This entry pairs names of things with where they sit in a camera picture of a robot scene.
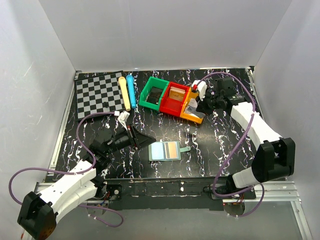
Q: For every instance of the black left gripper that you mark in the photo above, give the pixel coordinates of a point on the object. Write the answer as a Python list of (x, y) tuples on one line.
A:
[(138, 139)]

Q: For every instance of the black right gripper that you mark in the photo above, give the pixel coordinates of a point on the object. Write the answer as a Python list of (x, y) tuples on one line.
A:
[(201, 106)]

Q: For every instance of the white VIP credit card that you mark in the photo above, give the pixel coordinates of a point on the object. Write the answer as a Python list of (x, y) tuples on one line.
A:
[(197, 113)]

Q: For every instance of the mint green card holder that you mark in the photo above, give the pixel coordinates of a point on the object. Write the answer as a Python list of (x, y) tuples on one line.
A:
[(156, 151)]

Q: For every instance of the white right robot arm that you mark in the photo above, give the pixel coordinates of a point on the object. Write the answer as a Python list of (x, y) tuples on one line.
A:
[(275, 155)]

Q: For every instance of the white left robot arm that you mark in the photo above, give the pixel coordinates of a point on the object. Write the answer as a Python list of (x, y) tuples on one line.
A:
[(40, 212)]

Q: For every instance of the white cards in orange bin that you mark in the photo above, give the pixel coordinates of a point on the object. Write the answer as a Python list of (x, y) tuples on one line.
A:
[(192, 102)]

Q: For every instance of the tan cards in red bin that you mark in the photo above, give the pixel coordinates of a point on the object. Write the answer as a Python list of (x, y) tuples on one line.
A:
[(176, 93)]

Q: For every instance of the gold striped credit card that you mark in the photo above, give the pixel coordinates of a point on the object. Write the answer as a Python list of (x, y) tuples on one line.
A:
[(171, 150)]

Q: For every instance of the black cards in green bin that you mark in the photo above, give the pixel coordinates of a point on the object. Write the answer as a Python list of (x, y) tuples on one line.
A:
[(154, 95)]

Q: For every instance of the orange plastic bin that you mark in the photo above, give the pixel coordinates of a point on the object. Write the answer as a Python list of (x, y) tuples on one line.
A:
[(191, 117)]

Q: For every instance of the red plastic bin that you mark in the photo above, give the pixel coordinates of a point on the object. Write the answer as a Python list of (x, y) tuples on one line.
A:
[(171, 106)]

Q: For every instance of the green plastic bin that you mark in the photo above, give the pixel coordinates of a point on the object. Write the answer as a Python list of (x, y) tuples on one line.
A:
[(152, 82)]

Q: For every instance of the black grey checkerboard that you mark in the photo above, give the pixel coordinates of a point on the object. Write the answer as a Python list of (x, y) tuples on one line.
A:
[(95, 88)]

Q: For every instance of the blue marker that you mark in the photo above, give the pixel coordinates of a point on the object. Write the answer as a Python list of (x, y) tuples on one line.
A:
[(131, 90)]

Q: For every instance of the cream yellow marker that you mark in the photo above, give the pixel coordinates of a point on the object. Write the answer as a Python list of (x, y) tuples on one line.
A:
[(123, 86)]

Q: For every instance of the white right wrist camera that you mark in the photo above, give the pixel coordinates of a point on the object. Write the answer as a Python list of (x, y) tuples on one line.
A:
[(200, 87)]

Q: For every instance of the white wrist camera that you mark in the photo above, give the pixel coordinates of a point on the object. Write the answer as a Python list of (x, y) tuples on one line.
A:
[(122, 117), (200, 87)]

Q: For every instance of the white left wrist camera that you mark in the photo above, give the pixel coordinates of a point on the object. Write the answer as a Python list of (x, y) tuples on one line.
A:
[(122, 117)]

